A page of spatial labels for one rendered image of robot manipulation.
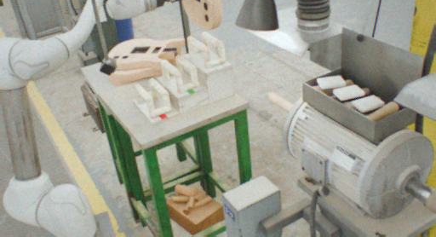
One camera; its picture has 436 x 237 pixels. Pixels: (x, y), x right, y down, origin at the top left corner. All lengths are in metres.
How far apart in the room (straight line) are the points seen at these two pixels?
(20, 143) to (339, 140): 1.19
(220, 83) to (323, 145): 1.05
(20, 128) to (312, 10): 1.14
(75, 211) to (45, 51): 0.61
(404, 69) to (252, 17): 0.45
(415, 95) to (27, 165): 1.43
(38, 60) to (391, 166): 1.16
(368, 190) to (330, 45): 0.46
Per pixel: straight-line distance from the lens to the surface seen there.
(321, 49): 1.45
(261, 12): 1.41
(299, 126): 1.43
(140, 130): 2.22
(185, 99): 2.26
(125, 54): 2.79
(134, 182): 2.86
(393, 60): 1.32
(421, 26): 2.32
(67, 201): 1.88
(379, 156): 1.25
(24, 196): 2.01
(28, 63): 1.70
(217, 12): 2.15
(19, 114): 1.90
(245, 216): 1.46
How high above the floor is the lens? 2.09
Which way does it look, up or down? 31 degrees down
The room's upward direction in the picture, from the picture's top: 7 degrees counter-clockwise
